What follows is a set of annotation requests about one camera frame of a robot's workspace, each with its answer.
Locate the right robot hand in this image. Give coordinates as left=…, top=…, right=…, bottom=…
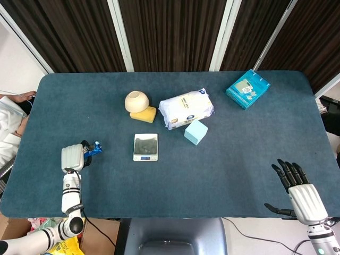
left=263, top=158, right=329, bottom=226

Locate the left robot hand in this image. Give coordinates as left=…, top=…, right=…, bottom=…
left=61, top=140, right=93, bottom=172

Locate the blue cookie snack packet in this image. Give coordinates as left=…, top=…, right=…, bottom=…
left=83, top=140, right=104, bottom=161

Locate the small digital scale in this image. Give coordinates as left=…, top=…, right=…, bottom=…
left=133, top=133, right=159, bottom=162

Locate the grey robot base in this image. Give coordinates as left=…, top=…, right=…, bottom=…
left=115, top=217, right=228, bottom=255

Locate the teal box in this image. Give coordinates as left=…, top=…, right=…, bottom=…
left=225, top=69, right=271, bottom=111

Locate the person in white clothing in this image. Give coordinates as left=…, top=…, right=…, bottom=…
left=0, top=90, right=37, bottom=171

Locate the green checkered cloth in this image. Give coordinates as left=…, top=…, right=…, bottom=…
left=28, top=218, right=64, bottom=232

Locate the brown cardboard box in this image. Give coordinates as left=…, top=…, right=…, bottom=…
left=79, top=218, right=121, bottom=255

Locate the yellow sponge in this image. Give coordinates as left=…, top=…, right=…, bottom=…
left=129, top=105, right=157, bottom=124

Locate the beige round bowl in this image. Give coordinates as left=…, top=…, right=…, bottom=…
left=124, top=90, right=150, bottom=113

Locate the yellow plastic bag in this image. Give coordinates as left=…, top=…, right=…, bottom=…
left=42, top=235, right=86, bottom=255

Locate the blue table cloth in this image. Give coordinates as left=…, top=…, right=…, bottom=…
left=0, top=70, right=340, bottom=219

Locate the dark slatted screen panel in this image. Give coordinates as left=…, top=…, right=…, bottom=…
left=118, top=0, right=228, bottom=72
left=0, top=0, right=127, bottom=74
left=258, top=0, right=340, bottom=94
left=219, top=0, right=292, bottom=72

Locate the white tissue pack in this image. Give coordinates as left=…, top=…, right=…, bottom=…
left=158, top=88, right=215, bottom=130

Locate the light blue cube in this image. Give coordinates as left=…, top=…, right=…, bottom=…
left=184, top=118, right=209, bottom=146

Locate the black cable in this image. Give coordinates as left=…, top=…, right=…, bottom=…
left=224, top=217, right=311, bottom=255

